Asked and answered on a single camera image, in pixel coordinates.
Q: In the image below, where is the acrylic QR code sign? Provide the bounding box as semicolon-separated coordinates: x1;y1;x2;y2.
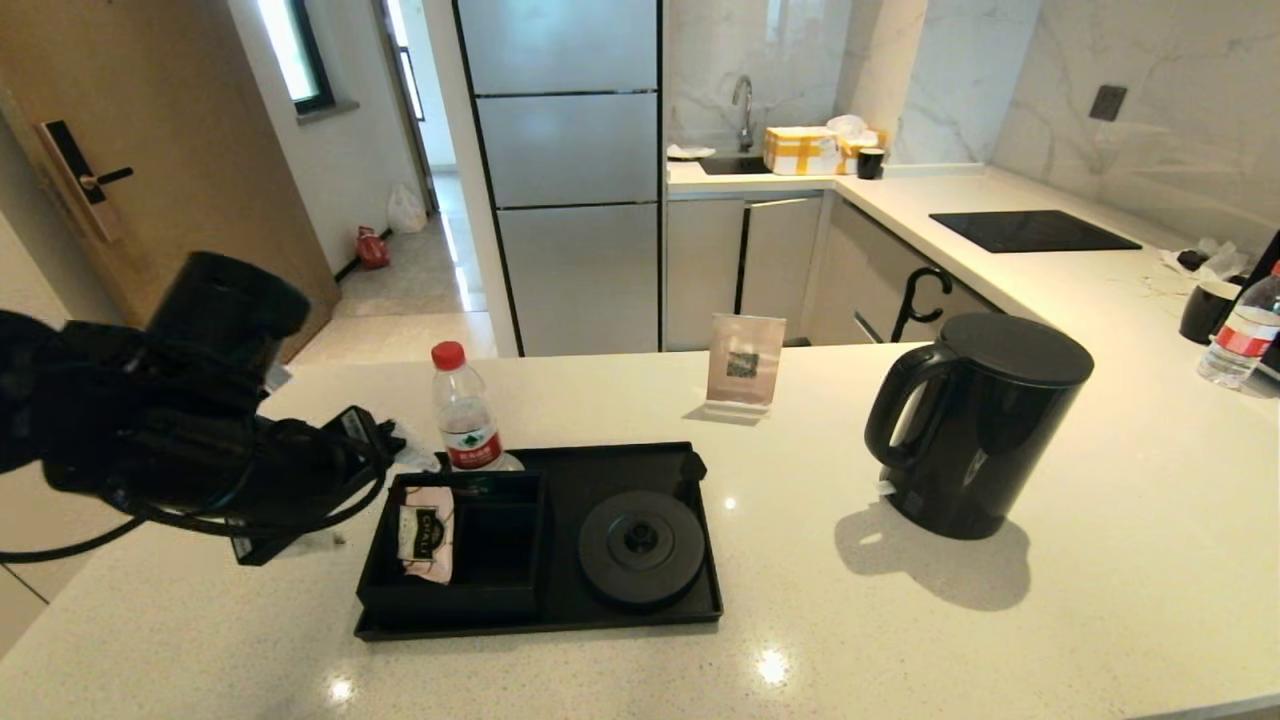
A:
704;314;788;414

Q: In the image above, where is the brown wooden door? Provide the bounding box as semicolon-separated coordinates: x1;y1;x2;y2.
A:
0;0;343;363

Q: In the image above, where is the crumpled clear plastic wrap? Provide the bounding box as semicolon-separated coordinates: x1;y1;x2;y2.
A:
1160;238;1251;284

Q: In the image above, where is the black rectangular serving tray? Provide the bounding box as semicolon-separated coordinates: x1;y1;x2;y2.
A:
355;441;725;642

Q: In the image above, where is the grey kitchen base cabinet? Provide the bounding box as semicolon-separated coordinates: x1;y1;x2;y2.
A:
667;193;1036;347

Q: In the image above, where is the white plastic bag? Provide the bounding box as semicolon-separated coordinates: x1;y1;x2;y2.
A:
388;184;429;235

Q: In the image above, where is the silver refrigerator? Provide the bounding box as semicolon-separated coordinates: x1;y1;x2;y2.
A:
452;0;668;358

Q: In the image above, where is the pink black tea bag packet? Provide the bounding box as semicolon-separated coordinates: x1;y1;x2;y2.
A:
397;486;457;585

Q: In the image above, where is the black gold door lock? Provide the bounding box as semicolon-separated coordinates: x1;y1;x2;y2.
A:
38;120;135;244

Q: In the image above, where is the black compartment organizer box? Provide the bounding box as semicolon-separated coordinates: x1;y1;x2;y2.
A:
357;471;548;622

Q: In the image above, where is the black mug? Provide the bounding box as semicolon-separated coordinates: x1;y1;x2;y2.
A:
1178;279;1244;345

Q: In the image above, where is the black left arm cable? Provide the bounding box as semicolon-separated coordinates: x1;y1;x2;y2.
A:
0;455;391;563

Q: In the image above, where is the black framed window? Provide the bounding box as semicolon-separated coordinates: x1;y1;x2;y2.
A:
255;0;361;125

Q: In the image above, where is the beige side cabinet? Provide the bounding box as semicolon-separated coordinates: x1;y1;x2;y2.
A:
0;210;131;659

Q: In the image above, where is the black induction cooktop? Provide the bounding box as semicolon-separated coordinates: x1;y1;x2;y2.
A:
928;210;1143;254

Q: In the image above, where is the black electric kettle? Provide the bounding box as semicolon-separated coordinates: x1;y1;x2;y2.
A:
864;313;1095;541

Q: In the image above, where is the black curved hook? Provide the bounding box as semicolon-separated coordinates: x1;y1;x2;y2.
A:
890;266;954;344

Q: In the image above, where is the large carton with yellow tape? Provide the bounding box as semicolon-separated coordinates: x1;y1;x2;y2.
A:
764;126;843;177

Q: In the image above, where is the chrome kitchen faucet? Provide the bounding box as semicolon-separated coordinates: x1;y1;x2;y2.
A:
731;75;756;153

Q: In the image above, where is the plastic water bottle red label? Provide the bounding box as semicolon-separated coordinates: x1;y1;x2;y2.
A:
431;341;526;473
1196;260;1280;389

